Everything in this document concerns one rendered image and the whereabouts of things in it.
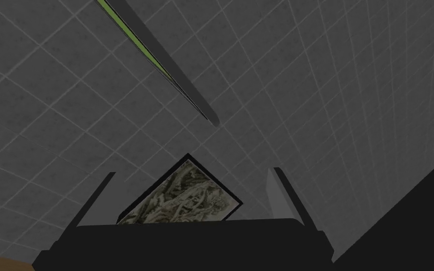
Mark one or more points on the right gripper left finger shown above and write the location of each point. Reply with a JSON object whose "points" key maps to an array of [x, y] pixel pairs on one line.
{"points": [[97, 200]]}

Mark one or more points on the grey and green door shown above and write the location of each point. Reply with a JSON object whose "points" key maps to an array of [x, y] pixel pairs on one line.
{"points": [[156, 56]]}

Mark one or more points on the black framed picture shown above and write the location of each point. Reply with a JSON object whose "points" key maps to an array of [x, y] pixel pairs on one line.
{"points": [[185, 199]]}

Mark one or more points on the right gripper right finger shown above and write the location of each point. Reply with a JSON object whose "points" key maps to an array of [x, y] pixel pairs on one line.
{"points": [[283, 197]]}

